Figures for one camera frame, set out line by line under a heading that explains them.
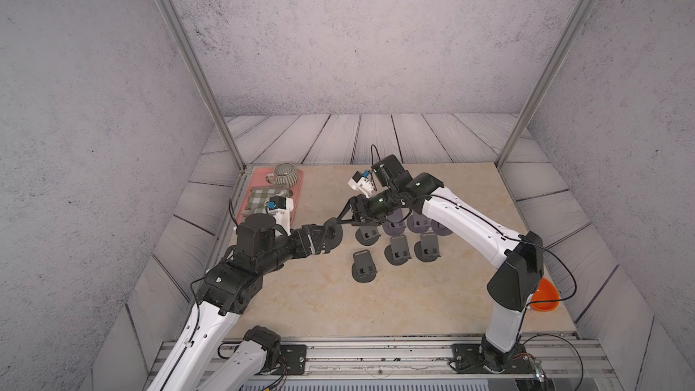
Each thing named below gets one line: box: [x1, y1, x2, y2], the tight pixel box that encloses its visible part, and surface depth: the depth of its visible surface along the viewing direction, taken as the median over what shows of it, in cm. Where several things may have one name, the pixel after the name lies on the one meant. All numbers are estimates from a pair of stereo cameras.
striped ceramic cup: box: [266, 162, 300, 188], surface depth 113 cm
